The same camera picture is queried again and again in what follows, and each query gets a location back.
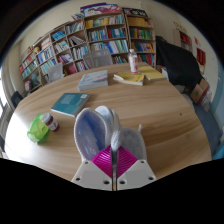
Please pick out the teal book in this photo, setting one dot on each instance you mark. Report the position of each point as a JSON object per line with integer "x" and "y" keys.
{"x": 70, "y": 103}

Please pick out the clear bottle with red label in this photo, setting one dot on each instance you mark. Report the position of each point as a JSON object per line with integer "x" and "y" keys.
{"x": 133, "y": 62}

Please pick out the grey mesh chair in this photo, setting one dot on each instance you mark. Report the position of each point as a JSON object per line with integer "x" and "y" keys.
{"x": 97, "y": 59}

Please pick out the dark chair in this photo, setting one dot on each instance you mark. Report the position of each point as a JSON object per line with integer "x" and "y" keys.
{"x": 16, "y": 98}

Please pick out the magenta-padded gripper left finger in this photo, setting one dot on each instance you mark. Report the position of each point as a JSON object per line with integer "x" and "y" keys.
{"x": 89, "y": 175}

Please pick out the wooden bookshelf unit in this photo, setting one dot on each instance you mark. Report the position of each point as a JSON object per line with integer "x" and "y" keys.
{"x": 100, "y": 36}

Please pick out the green plastic bag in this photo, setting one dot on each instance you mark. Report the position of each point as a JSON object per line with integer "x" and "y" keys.
{"x": 37, "y": 130}

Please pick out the red wall hanging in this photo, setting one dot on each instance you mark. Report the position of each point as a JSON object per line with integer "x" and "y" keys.
{"x": 201, "y": 56}

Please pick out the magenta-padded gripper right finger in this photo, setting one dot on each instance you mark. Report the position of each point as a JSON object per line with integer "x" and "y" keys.
{"x": 138, "y": 175}

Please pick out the yellow white book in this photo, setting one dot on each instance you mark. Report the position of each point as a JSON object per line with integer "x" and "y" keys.
{"x": 129, "y": 78}

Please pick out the yellow thin book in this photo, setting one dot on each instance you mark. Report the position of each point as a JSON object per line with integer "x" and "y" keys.
{"x": 151, "y": 73}

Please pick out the grey book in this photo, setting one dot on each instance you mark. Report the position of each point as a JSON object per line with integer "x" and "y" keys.
{"x": 93, "y": 80}

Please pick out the small wall cabinet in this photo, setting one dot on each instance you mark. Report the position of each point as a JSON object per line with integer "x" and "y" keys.
{"x": 185, "y": 39}

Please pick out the cardboard box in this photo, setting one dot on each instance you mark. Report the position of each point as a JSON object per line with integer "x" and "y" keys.
{"x": 199, "y": 90}

